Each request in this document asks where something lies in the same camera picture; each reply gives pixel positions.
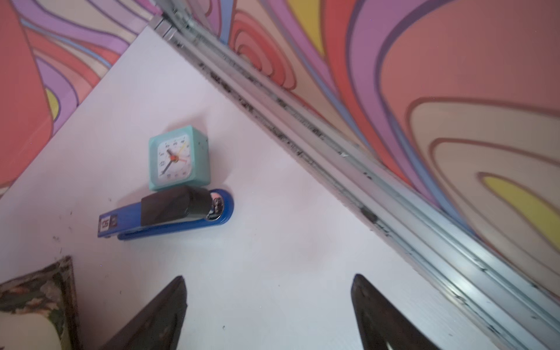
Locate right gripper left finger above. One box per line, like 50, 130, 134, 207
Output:
102, 276, 188, 349

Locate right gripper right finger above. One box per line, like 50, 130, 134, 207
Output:
351, 274, 437, 350

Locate cream canvas bag green handles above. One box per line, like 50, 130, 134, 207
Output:
1, 255, 83, 349

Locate blue stapler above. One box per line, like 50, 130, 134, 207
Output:
97, 185, 234, 241

